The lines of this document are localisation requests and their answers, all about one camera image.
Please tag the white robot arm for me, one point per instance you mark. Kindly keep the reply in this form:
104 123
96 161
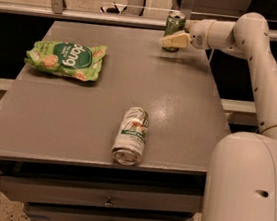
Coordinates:
241 180

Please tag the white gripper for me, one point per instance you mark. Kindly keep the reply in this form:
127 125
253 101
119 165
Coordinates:
198 33

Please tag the grey drawer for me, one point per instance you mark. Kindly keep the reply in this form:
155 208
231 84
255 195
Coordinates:
41 213
48 191

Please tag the green snack chip bag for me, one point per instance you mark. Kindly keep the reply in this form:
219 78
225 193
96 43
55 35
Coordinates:
67 59

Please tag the grey drawer cabinet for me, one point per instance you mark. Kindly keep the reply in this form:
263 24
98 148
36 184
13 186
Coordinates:
62 129

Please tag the white lying soda can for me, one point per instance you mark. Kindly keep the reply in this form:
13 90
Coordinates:
130 141

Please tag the middle grey drawer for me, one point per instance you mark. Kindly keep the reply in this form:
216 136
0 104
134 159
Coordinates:
41 213

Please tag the top grey drawer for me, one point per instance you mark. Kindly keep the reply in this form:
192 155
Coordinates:
48 191

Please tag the green soda can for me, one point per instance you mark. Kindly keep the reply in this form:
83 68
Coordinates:
175 22

